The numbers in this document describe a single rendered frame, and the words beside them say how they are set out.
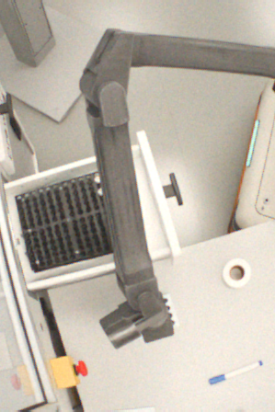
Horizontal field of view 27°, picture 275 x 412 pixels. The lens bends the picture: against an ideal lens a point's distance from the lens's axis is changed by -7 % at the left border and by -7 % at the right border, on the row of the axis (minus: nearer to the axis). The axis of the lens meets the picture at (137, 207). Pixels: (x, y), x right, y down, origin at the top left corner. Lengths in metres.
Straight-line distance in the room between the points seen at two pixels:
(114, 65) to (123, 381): 0.79
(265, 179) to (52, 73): 1.00
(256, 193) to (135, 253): 1.01
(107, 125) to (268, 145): 1.22
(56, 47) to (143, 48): 1.63
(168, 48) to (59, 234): 0.58
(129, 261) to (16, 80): 1.56
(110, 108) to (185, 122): 1.48
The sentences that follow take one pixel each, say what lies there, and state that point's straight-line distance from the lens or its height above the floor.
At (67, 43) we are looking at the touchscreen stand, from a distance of 2.51.
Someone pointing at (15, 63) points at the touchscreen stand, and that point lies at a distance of 2.51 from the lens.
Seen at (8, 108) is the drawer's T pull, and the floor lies 0.91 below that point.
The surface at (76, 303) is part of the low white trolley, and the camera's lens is 1.42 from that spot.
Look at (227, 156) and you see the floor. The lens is 2.31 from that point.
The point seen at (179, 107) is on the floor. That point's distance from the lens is 2.37.
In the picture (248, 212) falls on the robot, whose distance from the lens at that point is 1.96.
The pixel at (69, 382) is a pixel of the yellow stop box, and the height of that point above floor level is 0.91.
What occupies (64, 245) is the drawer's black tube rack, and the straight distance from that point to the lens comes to 1.30.
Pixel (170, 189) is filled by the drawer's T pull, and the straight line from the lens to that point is 1.30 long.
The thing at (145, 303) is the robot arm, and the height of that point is 1.11.
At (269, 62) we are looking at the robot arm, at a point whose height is 1.30.
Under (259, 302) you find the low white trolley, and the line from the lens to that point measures 1.43.
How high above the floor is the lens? 2.16
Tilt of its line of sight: 75 degrees down
